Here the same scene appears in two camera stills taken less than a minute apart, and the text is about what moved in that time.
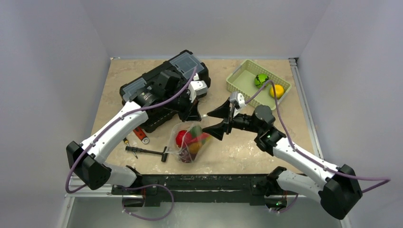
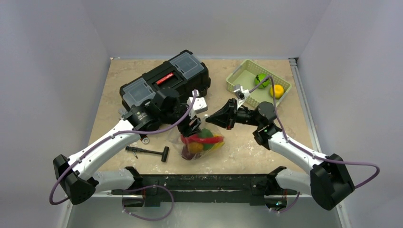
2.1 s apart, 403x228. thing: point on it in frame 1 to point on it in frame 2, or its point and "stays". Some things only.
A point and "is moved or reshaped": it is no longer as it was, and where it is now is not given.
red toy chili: (191, 137) is moved or reshaped
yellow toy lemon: (279, 90) stays
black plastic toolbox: (164, 92) stays
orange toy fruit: (194, 147) stays
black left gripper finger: (193, 115) to (195, 129)
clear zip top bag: (187, 139) is moved or reshaped
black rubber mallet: (165, 154) stays
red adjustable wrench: (141, 135) stays
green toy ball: (260, 79) stays
